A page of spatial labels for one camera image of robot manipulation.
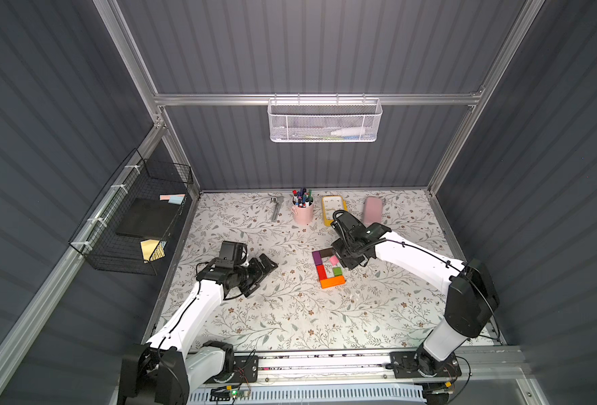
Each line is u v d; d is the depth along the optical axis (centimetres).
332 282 91
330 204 112
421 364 66
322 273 94
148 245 69
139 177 79
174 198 82
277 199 117
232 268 65
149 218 75
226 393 70
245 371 73
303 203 100
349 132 89
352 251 63
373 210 109
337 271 94
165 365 38
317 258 97
